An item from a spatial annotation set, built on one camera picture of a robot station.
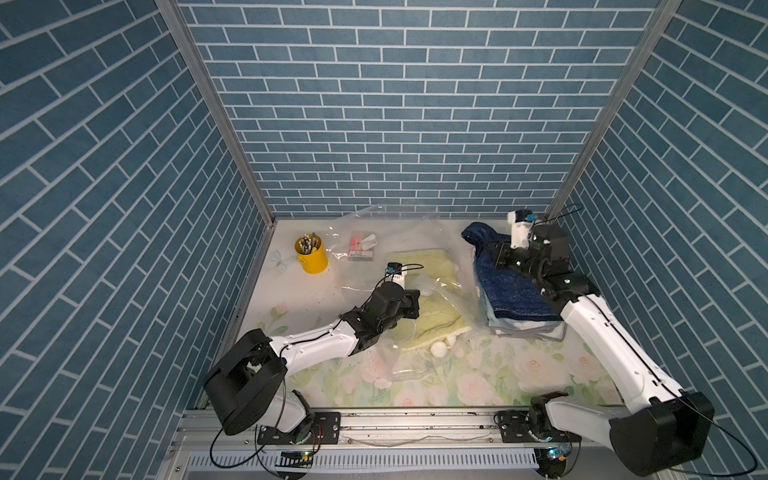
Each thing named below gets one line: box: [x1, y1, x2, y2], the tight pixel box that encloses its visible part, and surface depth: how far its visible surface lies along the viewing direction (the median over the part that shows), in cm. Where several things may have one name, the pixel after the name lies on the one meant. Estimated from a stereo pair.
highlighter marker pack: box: [348, 234, 374, 261], surface depth 110 cm
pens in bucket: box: [298, 232, 319, 255], surface depth 93 cm
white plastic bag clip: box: [361, 234, 377, 251], surface depth 110 cm
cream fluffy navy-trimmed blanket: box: [489, 321, 567, 342], surface depth 83 cm
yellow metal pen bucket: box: [294, 233, 328, 275], surface depth 101 cm
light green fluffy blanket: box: [387, 248, 473, 349], surface depth 93 cm
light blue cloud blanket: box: [474, 248, 566, 340], surface depth 82 cm
